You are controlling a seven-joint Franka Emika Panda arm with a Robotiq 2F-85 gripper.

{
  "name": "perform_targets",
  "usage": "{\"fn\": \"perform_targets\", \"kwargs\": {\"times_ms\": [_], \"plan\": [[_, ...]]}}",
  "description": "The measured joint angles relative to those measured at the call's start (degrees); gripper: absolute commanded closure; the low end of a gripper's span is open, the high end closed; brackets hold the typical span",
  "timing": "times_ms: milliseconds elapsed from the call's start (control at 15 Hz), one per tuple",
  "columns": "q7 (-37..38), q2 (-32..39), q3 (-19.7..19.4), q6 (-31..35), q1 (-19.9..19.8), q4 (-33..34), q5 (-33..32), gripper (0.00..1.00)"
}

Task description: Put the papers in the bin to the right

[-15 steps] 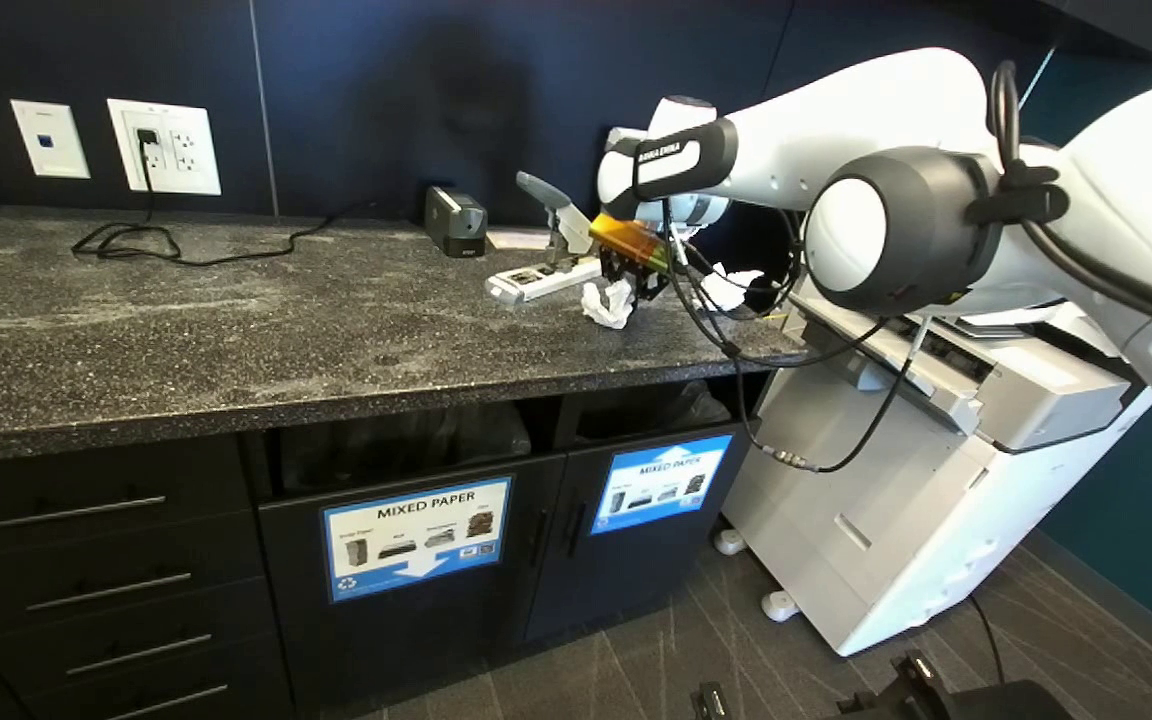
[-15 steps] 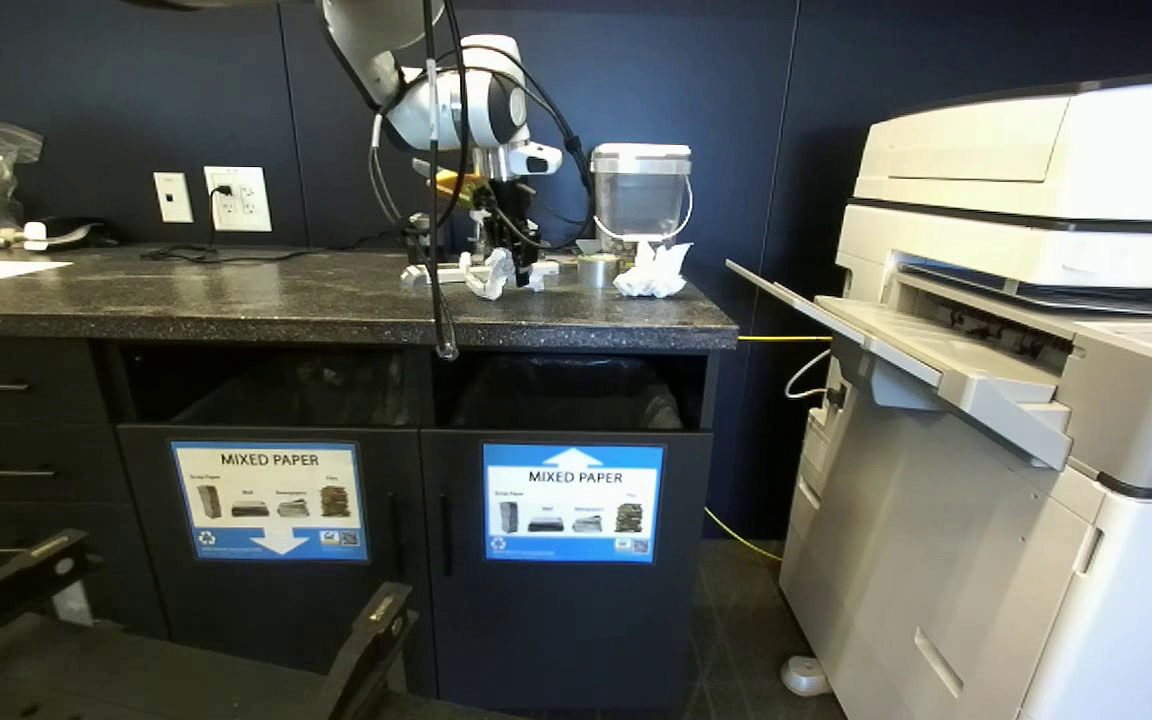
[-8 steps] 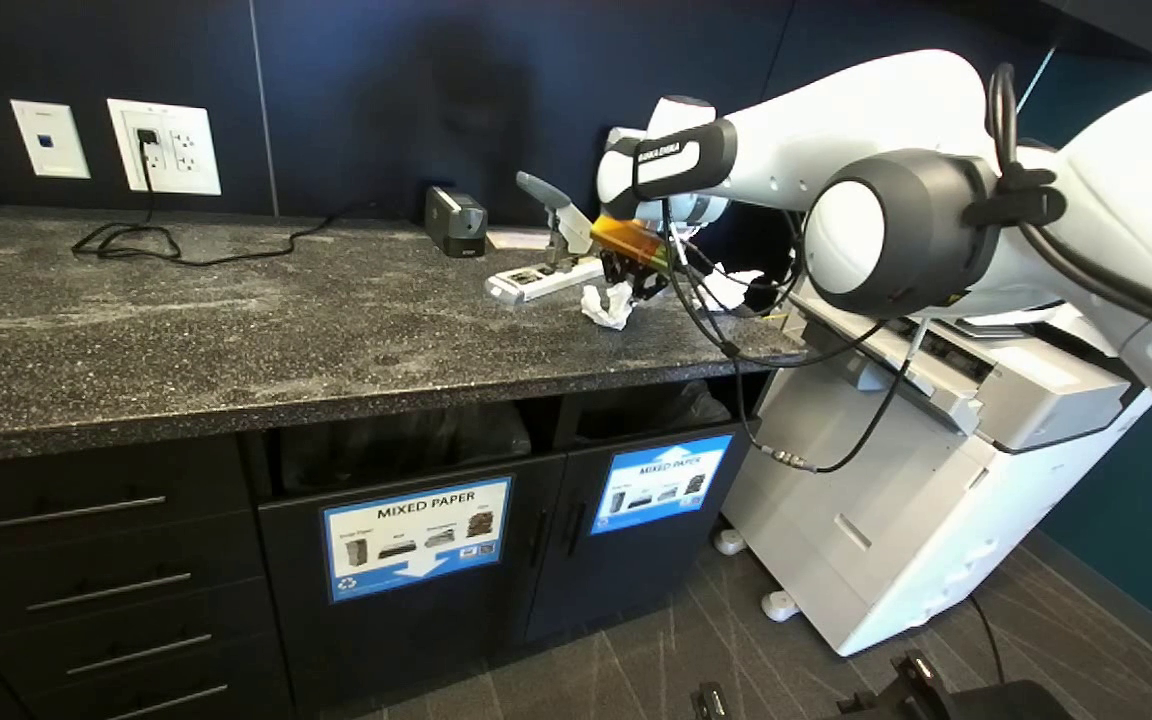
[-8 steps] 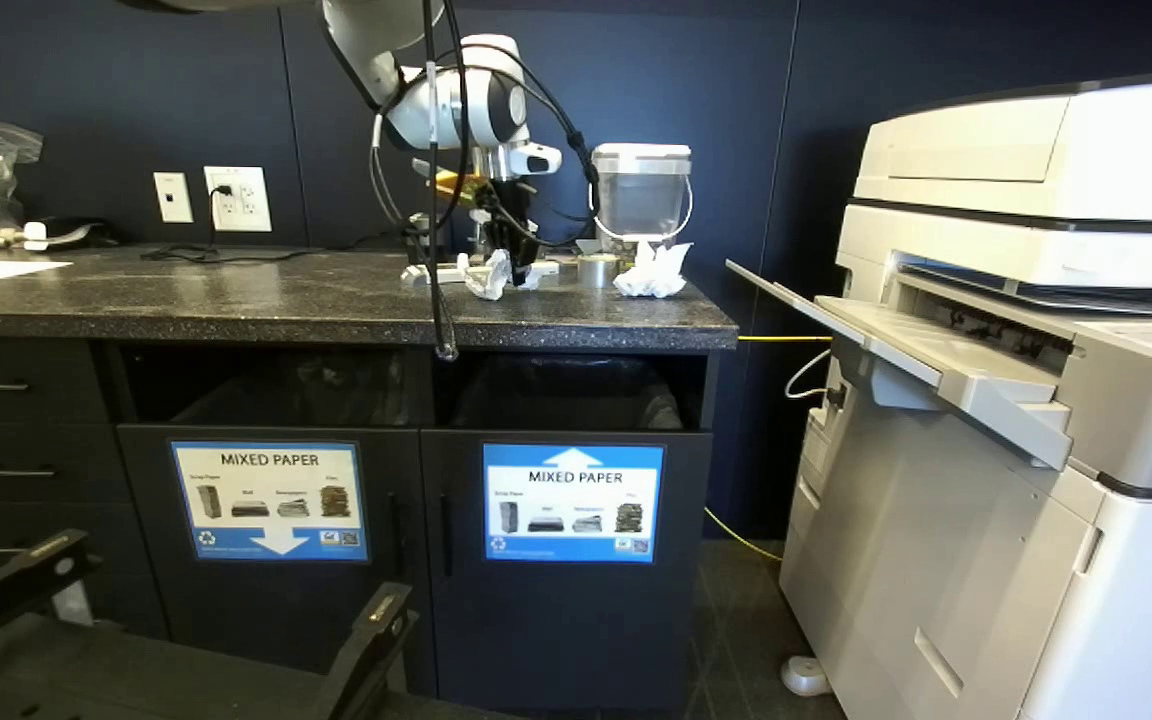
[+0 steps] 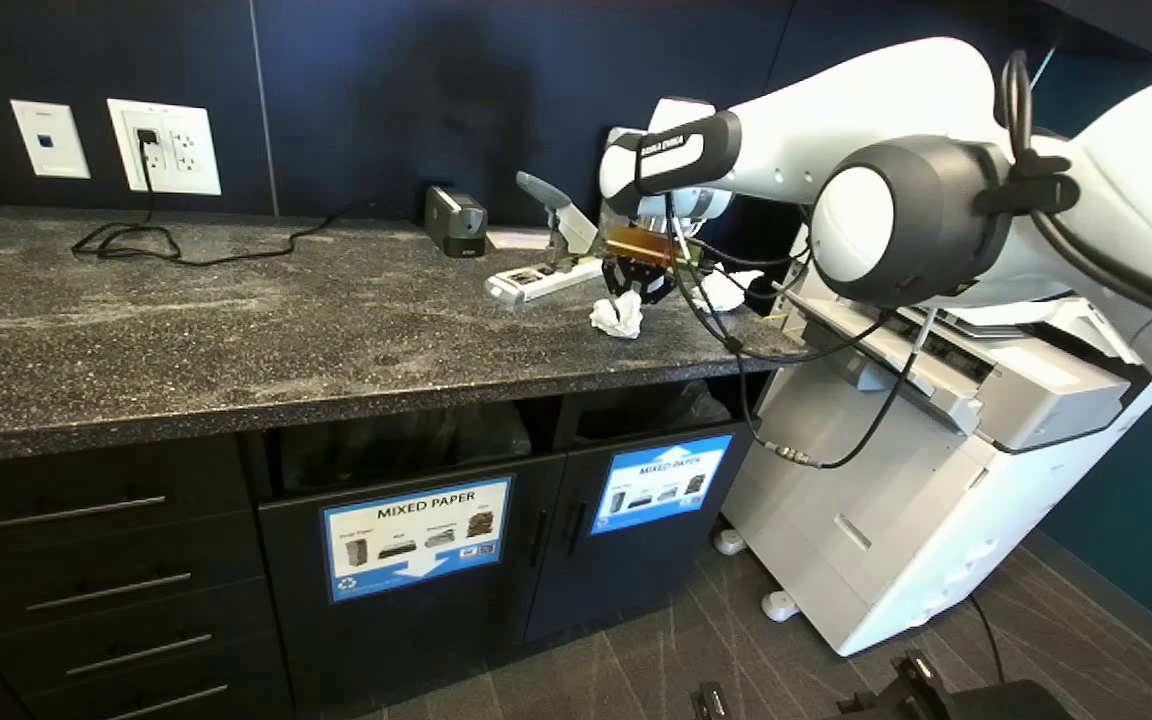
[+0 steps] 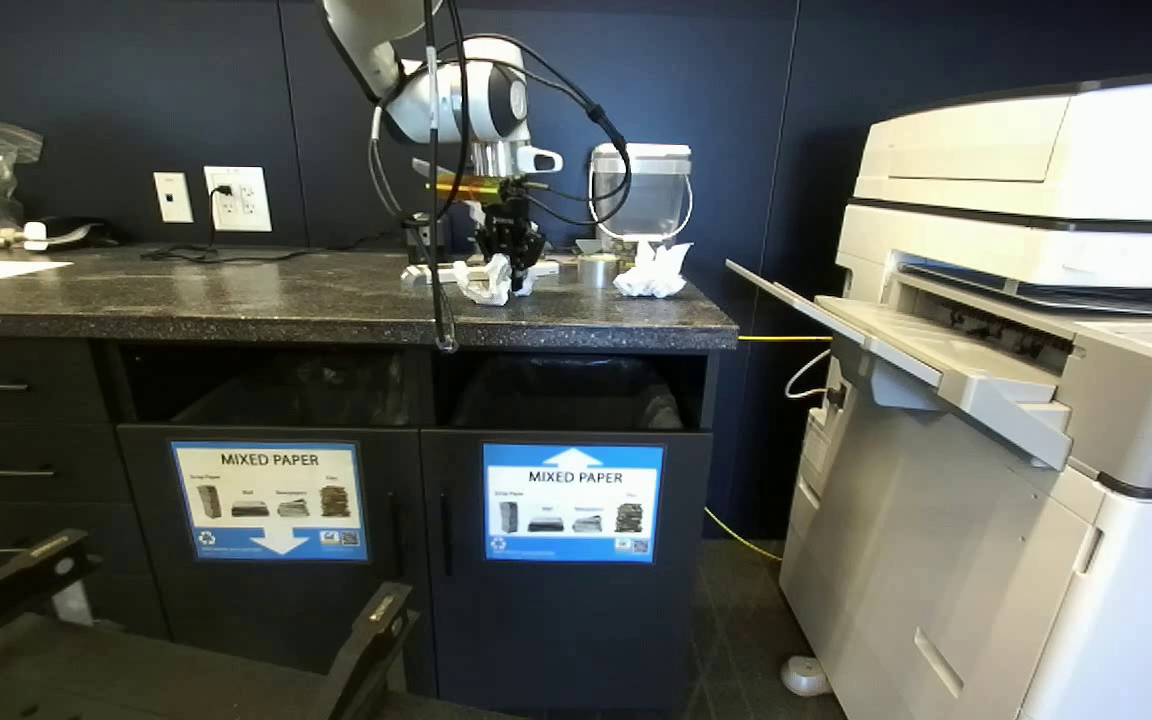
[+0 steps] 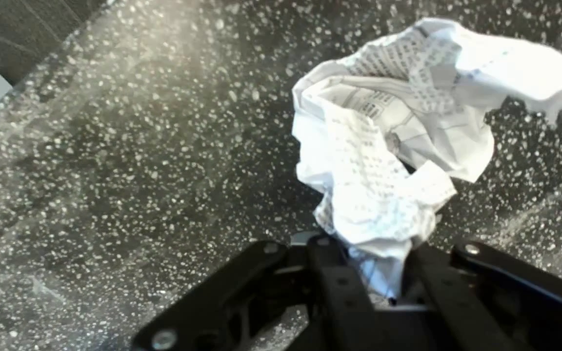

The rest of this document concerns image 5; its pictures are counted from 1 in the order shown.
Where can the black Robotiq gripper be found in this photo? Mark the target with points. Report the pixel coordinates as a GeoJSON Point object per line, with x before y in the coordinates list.
{"type": "Point", "coordinates": [640, 268]}

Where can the white paper ball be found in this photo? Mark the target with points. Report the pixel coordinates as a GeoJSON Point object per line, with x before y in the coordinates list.
{"type": "Point", "coordinates": [734, 290]}
{"type": "Point", "coordinates": [617, 316]}

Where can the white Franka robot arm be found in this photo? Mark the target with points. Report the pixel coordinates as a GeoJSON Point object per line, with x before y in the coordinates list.
{"type": "Point", "coordinates": [1136, 185]}

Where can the black bin door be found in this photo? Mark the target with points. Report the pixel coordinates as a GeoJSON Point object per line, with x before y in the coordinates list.
{"type": "Point", "coordinates": [389, 653]}
{"type": "Point", "coordinates": [600, 585]}

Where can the blue mixed paper label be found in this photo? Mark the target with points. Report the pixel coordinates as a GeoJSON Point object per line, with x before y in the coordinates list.
{"type": "Point", "coordinates": [661, 483]}
{"type": "Point", "coordinates": [417, 543]}

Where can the large white office printer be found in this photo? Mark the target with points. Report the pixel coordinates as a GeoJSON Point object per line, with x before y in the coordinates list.
{"type": "Point", "coordinates": [899, 533]}

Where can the black cabinet with drawers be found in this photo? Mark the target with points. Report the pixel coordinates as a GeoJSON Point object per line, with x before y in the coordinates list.
{"type": "Point", "coordinates": [203, 548]}

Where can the black floor device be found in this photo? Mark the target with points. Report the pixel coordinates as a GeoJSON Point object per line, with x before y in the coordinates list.
{"type": "Point", "coordinates": [978, 700]}

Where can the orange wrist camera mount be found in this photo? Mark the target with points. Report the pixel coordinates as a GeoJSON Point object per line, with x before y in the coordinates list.
{"type": "Point", "coordinates": [640, 247]}

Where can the white wall outlet plate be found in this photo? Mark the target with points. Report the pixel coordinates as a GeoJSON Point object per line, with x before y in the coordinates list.
{"type": "Point", "coordinates": [188, 152]}

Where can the small white wall plate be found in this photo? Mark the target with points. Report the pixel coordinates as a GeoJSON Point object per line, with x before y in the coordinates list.
{"type": "Point", "coordinates": [51, 142]}

